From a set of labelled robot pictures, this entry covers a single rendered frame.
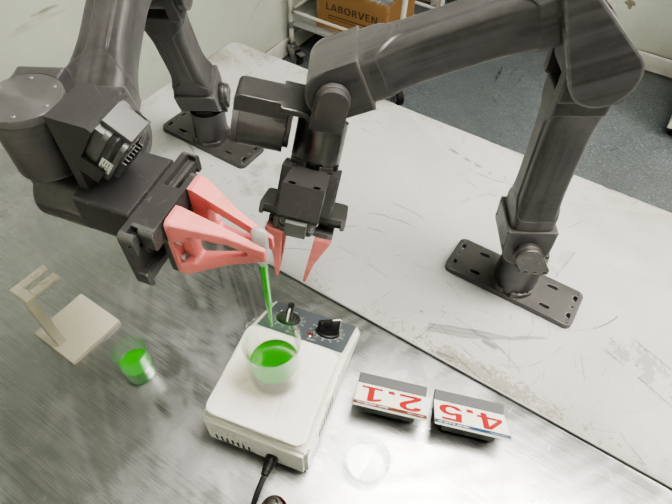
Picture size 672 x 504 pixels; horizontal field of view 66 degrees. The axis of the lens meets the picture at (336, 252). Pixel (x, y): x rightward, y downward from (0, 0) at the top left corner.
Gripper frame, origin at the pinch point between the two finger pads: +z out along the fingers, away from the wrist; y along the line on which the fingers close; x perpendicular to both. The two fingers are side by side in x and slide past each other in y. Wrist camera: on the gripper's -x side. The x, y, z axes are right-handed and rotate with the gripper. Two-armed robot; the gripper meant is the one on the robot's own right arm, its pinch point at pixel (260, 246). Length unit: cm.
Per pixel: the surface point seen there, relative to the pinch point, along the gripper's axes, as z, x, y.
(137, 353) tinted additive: -19.3, 29.1, -2.4
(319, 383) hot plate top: 5.3, 22.9, -0.3
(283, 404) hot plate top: 2.4, 22.8, -4.1
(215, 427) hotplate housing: -4.3, 25.7, -8.3
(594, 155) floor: 69, 127, 187
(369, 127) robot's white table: -6, 34, 57
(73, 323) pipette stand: -31.2, 31.2, -0.9
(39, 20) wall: -123, 55, 93
